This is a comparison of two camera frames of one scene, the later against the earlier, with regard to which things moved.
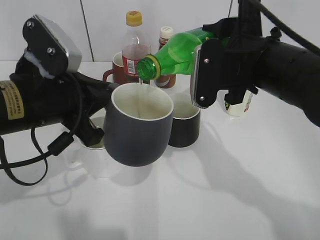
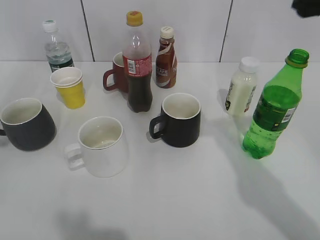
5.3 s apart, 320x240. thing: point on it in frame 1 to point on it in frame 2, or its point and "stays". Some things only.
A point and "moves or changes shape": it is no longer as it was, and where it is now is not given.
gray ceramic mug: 137,121 moves or changes shape
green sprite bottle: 176,58 to 277,104
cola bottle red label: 136,45 stays
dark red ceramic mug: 119,70 stays
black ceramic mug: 186,125 stays
